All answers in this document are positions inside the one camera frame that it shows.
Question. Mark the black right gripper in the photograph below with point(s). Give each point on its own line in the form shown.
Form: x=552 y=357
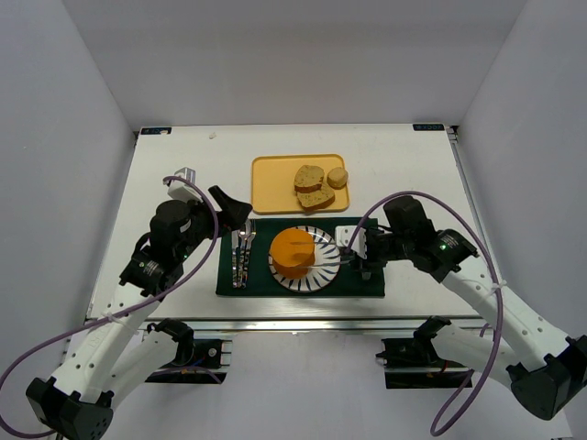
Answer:
x=367 y=252

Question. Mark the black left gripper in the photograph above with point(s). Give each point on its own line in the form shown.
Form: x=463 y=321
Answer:
x=213 y=214

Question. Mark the metal tongs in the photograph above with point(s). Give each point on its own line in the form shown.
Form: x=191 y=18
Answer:
x=321 y=263

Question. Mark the round orange bread loaf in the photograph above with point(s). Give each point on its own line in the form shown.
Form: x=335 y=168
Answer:
x=278 y=254

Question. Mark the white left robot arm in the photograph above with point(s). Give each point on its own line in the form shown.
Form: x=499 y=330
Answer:
x=79 y=398

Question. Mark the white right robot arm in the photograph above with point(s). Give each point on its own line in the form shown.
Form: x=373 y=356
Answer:
x=544 y=367

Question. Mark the seeded bread slice lower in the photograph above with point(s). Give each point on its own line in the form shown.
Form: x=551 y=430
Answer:
x=321 y=198

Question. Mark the seeded bread slice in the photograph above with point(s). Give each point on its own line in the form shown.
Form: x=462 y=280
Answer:
x=321 y=198
x=308 y=178

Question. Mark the seeded bread slice upper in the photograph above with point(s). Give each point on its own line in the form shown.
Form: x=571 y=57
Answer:
x=308 y=178

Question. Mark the metal spoon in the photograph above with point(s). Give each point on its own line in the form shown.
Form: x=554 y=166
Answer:
x=235 y=253

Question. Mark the yellow plastic tray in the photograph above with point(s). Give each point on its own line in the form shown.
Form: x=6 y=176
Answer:
x=272 y=181

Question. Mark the white blue striped plate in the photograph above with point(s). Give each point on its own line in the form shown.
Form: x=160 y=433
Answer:
x=316 y=279

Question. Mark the dark green placemat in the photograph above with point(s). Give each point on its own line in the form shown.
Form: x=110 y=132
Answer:
x=261 y=283

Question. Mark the small round bun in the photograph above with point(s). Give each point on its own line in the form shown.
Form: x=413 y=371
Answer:
x=337 y=178

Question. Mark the blue label left corner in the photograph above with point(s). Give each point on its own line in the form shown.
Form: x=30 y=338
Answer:
x=155 y=131

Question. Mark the blue label corner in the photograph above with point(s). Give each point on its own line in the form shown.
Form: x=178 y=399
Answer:
x=428 y=127
x=155 y=131

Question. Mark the blue label right corner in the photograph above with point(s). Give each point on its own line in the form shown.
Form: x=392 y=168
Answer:
x=428 y=127

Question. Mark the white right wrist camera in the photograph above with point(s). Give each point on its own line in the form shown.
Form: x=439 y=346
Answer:
x=352 y=238

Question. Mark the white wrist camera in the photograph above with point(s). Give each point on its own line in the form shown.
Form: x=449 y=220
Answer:
x=179 y=190
x=352 y=238

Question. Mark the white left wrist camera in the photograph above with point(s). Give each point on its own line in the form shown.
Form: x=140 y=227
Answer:
x=179 y=190

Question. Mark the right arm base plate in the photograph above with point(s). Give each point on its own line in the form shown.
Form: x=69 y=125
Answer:
x=410 y=366

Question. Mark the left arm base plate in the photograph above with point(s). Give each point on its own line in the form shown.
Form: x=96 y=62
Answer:
x=208 y=365

